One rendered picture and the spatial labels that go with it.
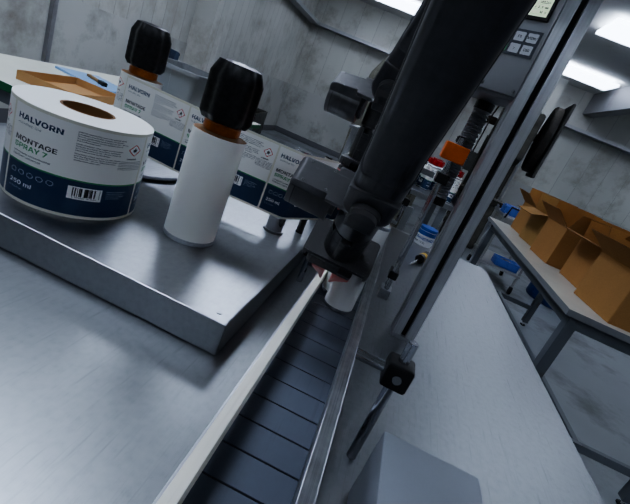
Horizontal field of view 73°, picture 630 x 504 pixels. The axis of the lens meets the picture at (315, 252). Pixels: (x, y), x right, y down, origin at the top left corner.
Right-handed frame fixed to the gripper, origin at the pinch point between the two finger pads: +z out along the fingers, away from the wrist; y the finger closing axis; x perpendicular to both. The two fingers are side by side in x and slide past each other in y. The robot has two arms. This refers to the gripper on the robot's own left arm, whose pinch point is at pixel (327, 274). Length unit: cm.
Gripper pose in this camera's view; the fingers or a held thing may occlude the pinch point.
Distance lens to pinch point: 69.9
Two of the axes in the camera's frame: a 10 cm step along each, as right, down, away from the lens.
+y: -9.0, -4.4, 0.1
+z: -2.3, 4.9, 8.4
